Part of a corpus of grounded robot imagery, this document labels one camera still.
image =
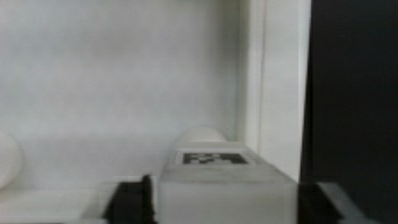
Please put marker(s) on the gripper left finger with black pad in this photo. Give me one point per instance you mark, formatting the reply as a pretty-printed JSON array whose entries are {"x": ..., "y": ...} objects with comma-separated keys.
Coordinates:
[{"x": 123, "y": 204}]

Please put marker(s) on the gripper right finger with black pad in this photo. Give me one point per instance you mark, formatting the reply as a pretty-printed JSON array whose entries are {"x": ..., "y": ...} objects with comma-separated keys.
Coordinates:
[{"x": 326, "y": 206}]

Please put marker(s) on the white table leg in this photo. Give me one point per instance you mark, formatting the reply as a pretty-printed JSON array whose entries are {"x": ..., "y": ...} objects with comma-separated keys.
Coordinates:
[{"x": 221, "y": 187}]

